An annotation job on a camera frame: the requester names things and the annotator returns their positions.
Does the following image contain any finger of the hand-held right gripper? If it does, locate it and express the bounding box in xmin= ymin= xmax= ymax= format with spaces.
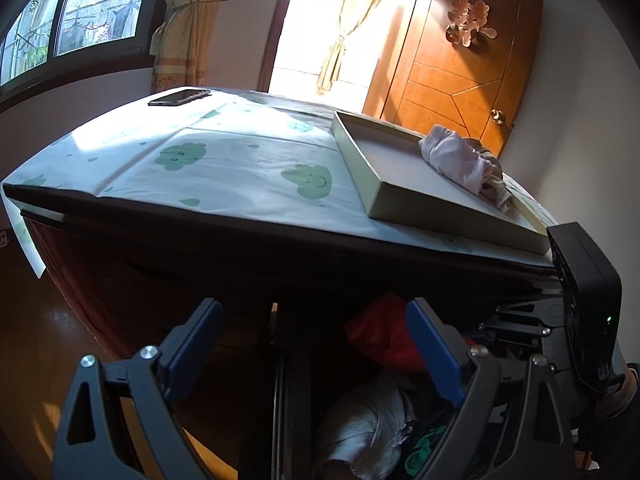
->
xmin=480 ymin=325 xmax=551 ymax=343
xmin=492 ymin=299 xmax=566 ymax=322

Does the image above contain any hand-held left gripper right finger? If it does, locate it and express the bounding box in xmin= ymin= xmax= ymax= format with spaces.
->
xmin=405 ymin=297 xmax=576 ymax=480

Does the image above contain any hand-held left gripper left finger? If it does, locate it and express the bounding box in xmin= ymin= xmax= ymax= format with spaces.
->
xmin=52 ymin=297 xmax=223 ymax=480

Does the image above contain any bright red underwear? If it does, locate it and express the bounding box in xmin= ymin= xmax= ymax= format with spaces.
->
xmin=345 ymin=292 xmax=476 ymax=376

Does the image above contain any white dotted underwear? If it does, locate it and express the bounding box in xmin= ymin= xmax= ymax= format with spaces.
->
xmin=315 ymin=375 xmax=416 ymax=480

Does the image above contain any dark wooden drawer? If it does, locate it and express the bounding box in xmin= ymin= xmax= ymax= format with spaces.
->
xmin=270 ymin=285 xmax=561 ymax=480

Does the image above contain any green underwear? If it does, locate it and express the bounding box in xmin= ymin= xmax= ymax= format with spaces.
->
xmin=405 ymin=425 xmax=451 ymax=478

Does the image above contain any beige underwear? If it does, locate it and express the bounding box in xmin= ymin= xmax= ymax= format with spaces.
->
xmin=470 ymin=140 xmax=516 ymax=213

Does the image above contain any pink underwear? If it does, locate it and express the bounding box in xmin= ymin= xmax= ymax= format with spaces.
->
xmin=419 ymin=124 xmax=493 ymax=193

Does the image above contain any shallow beige cardboard box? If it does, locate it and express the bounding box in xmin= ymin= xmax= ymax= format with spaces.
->
xmin=332 ymin=110 xmax=551 ymax=256

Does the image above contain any person's right hand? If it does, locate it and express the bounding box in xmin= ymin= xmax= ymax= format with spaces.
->
xmin=595 ymin=367 xmax=640 ymax=418

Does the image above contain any cloud print tablecloth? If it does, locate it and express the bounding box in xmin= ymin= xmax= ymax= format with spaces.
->
xmin=2 ymin=87 xmax=561 ymax=286

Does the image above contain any black smartphone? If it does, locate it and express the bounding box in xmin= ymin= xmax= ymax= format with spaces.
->
xmin=148 ymin=88 xmax=212 ymax=107

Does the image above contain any orange wooden door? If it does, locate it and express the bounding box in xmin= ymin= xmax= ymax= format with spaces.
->
xmin=362 ymin=0 xmax=543 ymax=158

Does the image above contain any pale cutout door ornament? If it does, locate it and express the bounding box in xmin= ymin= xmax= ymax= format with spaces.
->
xmin=446 ymin=0 xmax=498 ymax=48

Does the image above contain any yellow tied window curtain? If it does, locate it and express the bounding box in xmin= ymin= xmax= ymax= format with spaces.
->
xmin=151 ymin=0 xmax=236 ymax=93

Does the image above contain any yellow tied balcony curtain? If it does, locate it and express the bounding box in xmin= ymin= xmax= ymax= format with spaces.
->
xmin=316 ymin=0 xmax=396 ymax=96

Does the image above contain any dark framed window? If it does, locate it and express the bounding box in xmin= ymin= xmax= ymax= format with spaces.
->
xmin=0 ymin=0 xmax=166 ymax=101

